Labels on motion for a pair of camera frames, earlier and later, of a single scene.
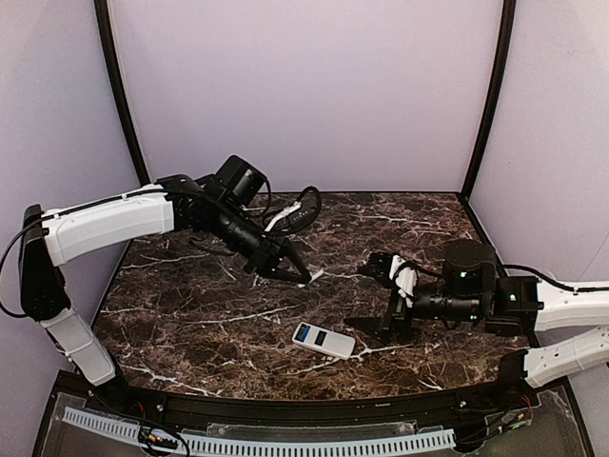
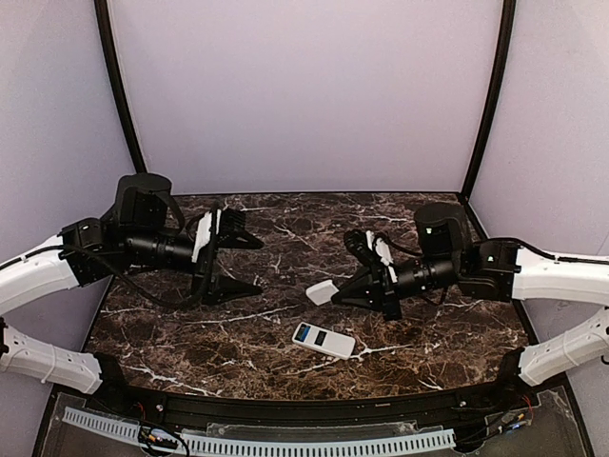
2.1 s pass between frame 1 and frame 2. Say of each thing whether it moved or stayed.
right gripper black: moved
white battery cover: moved
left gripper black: moved
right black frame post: stayed
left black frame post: stayed
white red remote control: stayed
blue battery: stayed
